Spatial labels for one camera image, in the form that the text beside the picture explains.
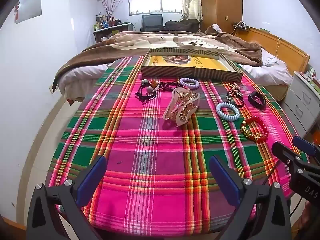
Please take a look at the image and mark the purple spiral hair tie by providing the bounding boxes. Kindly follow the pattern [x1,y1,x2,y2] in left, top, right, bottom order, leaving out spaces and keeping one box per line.
[179,77,200,89]

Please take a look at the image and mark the pink flower branches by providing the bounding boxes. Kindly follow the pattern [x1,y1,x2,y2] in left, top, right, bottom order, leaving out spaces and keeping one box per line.
[101,0,125,23]

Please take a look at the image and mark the light blue spiral hair tie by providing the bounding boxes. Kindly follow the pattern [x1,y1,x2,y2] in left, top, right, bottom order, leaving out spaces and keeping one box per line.
[215,102,240,122]

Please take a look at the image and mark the wooden bed frame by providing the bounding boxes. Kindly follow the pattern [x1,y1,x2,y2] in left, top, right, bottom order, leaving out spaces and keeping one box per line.
[234,27,310,102]

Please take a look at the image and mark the yellow cable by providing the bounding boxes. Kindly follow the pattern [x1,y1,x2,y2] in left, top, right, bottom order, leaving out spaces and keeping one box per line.
[275,37,282,60]

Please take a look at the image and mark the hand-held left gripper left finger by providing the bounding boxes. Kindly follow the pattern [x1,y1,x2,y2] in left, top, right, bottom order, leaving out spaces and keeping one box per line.
[27,155,108,240]

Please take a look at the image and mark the boxes on cabinet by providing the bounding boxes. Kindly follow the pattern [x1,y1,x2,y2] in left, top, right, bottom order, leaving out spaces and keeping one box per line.
[301,65,317,82]

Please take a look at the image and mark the dark brown bead bracelet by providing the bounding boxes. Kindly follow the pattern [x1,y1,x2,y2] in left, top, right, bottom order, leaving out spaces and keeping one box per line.
[150,80,180,93]

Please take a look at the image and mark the gold chain bracelet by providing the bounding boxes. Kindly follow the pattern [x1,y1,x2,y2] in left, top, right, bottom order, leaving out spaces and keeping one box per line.
[227,82,243,97]

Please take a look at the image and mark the black cable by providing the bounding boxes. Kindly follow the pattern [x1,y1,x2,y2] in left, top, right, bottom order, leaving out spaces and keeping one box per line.
[264,161,304,217]

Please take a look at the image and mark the black cord hair tie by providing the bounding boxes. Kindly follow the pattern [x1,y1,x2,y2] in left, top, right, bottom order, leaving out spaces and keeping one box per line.
[227,91,244,107]

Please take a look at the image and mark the striped cardboard box tray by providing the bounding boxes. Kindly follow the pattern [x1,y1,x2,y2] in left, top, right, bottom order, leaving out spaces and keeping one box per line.
[140,48,243,83]

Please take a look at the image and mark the translucent beige hair claw clip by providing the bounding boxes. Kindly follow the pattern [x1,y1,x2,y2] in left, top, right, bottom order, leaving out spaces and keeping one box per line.
[162,87,201,127]

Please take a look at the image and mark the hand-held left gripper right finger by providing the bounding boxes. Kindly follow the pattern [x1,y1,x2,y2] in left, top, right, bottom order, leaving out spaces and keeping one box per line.
[209,155,292,240]

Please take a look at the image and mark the black wristband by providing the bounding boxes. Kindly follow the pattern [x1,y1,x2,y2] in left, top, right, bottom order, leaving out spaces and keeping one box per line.
[248,92,266,110]

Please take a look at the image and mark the dark brown sofa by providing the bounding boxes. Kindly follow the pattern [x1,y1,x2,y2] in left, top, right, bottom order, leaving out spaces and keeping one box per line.
[165,19,199,32]

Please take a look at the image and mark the pink green plaid cloth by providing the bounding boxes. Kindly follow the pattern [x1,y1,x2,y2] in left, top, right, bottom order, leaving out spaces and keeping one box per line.
[46,55,309,233]

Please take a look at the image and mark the black hair tie grey balls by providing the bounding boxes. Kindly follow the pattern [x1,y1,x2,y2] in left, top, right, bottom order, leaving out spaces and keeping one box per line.
[135,79,158,102]

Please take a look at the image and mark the wooden wardrobe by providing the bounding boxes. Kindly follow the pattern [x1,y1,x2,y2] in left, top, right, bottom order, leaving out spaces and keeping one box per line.
[200,0,243,33]

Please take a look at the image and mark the patterned curtain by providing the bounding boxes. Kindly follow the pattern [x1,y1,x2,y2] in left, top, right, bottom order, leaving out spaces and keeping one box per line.
[177,0,203,23]

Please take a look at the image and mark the white drawer cabinet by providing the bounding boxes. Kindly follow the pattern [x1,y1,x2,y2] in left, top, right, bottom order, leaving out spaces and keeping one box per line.
[281,71,320,135]

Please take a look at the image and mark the desk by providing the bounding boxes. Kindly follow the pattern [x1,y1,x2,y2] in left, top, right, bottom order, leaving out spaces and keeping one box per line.
[93,22,133,43]

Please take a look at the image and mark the white floral pillow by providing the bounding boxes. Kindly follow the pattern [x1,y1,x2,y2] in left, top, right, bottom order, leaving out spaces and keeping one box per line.
[244,49,293,86]

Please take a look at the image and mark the black television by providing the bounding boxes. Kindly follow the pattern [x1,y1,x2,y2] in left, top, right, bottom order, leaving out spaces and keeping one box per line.
[142,14,164,32]

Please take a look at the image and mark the window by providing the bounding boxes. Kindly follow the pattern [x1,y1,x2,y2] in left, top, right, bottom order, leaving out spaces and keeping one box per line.
[128,0,184,15]

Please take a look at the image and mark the brown paw print blanket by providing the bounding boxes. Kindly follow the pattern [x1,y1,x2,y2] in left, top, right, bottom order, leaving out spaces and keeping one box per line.
[52,29,263,93]

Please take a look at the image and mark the red and gold bead bracelet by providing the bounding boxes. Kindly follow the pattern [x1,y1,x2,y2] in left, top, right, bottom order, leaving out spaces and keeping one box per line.
[240,116,269,143]

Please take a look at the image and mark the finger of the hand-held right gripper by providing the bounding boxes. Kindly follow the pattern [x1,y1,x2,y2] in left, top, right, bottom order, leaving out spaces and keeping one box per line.
[293,136,320,159]
[272,141,304,170]

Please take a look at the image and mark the assorted bottles and boxes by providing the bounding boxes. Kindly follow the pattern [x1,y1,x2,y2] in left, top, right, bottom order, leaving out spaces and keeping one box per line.
[94,12,123,30]

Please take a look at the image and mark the power strip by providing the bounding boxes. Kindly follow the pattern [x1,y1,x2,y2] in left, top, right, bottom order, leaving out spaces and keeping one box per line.
[232,21,250,30]

